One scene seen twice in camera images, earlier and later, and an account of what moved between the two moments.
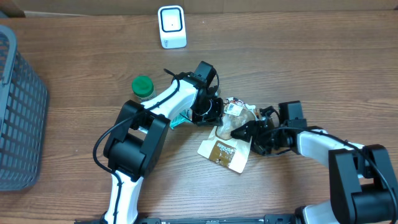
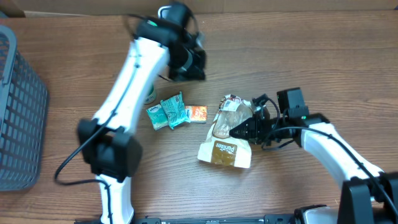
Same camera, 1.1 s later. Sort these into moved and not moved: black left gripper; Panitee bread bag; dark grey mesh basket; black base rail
Moved: black left gripper
Not moved: dark grey mesh basket; black base rail; Panitee bread bag
